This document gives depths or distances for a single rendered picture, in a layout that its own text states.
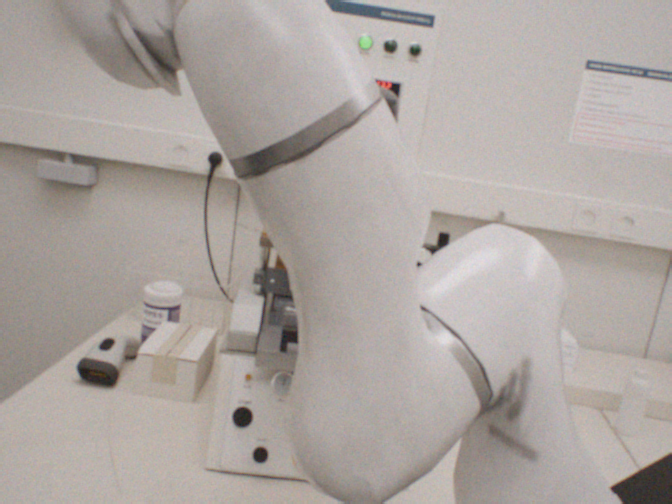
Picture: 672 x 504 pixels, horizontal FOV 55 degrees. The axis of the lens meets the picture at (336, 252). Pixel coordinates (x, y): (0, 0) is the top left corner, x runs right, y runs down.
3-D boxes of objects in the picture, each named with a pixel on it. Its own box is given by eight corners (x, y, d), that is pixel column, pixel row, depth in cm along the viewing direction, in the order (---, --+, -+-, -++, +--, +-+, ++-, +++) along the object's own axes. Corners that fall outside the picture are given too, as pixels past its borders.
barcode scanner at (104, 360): (116, 348, 147) (118, 314, 145) (150, 354, 146) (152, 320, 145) (72, 385, 127) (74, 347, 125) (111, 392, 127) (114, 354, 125)
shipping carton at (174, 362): (161, 357, 146) (165, 319, 144) (217, 367, 145) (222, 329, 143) (127, 393, 128) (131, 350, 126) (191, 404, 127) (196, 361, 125)
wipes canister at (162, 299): (147, 335, 157) (152, 276, 153) (182, 341, 156) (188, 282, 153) (133, 348, 148) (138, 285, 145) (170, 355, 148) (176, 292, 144)
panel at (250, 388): (216, 469, 106) (233, 354, 110) (397, 489, 108) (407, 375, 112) (215, 471, 104) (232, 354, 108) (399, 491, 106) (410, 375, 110)
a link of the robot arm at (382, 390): (415, 77, 40) (174, 254, 33) (558, 378, 49) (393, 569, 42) (322, 100, 49) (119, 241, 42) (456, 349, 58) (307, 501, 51)
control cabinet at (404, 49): (248, 276, 154) (283, -9, 139) (386, 294, 156) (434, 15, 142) (241, 297, 138) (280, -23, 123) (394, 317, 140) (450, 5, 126)
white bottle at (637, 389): (635, 439, 141) (653, 378, 137) (611, 430, 143) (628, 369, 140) (639, 431, 145) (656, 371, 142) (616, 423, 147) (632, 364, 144)
